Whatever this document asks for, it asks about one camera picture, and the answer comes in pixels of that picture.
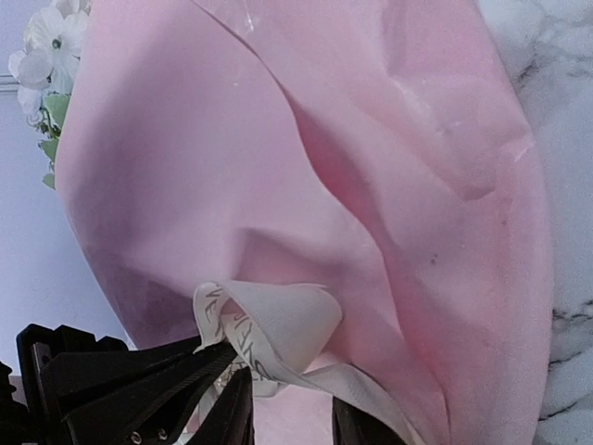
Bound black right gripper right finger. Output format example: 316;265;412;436
332;398;403;445

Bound cream ribbon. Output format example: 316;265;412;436
193;281;422;444

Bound white flower bunch green leaves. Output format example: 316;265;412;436
8;1;92;189

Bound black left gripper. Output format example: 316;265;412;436
1;324;236;444

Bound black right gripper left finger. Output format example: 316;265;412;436
186;368;254;445

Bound pink wrapping paper sheet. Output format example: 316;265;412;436
57;1;552;444

